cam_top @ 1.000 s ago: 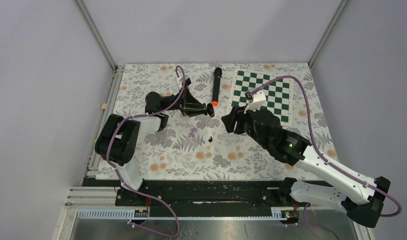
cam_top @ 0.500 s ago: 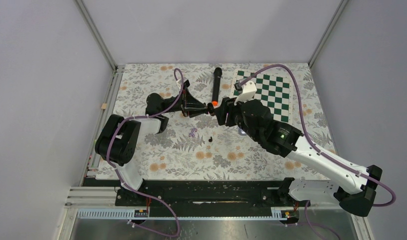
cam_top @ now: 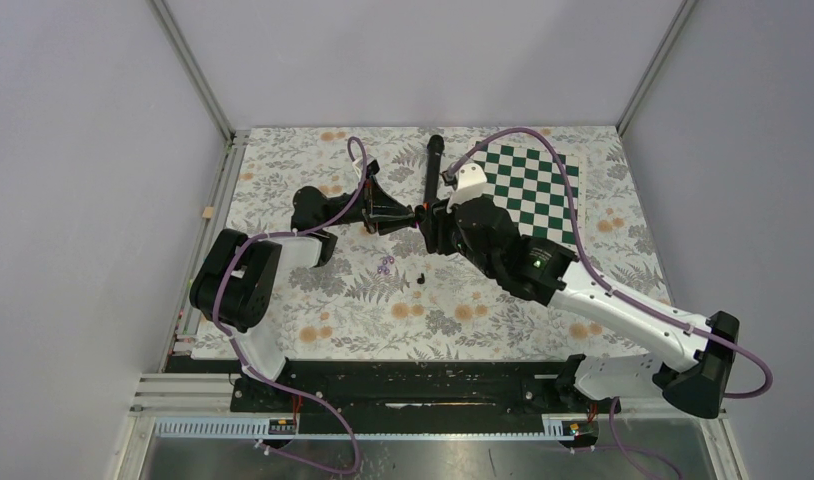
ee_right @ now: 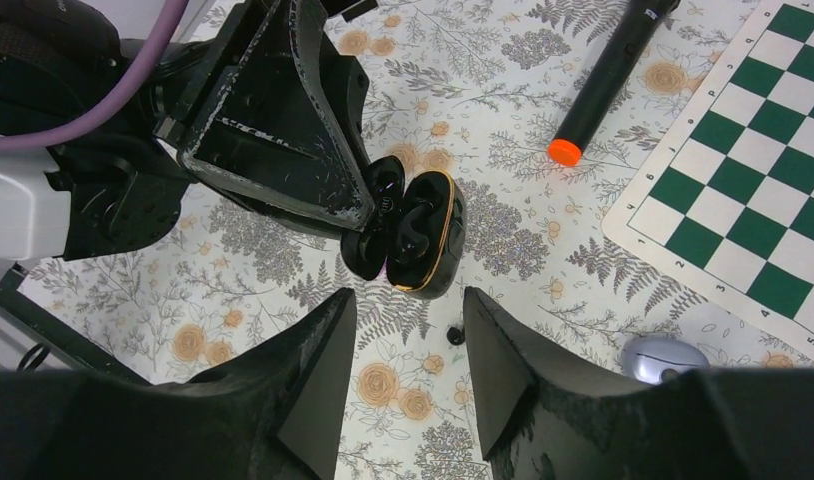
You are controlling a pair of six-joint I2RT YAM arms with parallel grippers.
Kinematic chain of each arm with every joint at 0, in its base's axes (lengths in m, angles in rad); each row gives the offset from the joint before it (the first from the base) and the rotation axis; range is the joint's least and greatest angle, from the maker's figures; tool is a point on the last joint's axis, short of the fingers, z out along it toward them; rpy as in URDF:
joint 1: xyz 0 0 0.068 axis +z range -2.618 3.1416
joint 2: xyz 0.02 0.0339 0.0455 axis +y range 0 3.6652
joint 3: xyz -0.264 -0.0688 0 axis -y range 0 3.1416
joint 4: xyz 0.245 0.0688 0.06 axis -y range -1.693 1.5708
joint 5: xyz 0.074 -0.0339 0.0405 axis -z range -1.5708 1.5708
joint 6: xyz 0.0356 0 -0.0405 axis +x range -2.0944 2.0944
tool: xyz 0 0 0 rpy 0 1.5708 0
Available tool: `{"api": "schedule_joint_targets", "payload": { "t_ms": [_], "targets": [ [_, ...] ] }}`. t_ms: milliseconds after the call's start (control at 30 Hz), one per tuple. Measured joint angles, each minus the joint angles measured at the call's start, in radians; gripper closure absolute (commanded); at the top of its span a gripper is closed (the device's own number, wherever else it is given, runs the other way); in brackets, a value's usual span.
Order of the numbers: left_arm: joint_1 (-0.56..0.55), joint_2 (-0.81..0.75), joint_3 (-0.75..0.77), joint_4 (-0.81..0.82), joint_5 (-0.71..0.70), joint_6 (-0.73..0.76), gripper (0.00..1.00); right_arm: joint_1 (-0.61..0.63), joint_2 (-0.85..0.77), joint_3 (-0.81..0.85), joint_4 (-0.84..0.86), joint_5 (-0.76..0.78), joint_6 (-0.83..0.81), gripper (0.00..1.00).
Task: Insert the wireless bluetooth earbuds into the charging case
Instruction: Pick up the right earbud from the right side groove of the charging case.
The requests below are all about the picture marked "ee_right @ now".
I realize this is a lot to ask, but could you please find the black earbud charging case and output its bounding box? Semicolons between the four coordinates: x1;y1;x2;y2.
340;156;467;300

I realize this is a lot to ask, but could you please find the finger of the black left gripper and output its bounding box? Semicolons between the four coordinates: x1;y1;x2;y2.
314;1;370;199
178;1;374;232

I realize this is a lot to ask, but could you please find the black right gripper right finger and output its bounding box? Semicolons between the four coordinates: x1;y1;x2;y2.
463;287;814;479

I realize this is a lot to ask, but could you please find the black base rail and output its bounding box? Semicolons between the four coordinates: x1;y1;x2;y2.
0;263;150;385

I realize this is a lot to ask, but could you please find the green white chessboard mat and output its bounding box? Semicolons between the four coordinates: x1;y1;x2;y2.
602;1;814;360

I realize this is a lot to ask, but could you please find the black wireless earbud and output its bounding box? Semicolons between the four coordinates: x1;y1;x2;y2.
446;326;465;346
393;201;434;265

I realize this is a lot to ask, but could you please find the black microphone orange end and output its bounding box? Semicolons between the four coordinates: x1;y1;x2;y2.
547;0;680;167

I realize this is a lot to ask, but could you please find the silver computer mouse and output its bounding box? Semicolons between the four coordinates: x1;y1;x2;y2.
620;336;710;385

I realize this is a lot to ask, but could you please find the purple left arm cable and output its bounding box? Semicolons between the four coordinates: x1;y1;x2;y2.
0;0;191;157

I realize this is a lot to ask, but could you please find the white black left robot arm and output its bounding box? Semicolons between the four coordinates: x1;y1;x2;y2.
0;1;375;280

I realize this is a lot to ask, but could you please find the floral tablecloth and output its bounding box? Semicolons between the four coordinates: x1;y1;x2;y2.
19;1;814;479

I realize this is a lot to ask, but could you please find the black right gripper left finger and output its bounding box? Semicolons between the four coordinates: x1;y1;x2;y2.
0;288;357;479

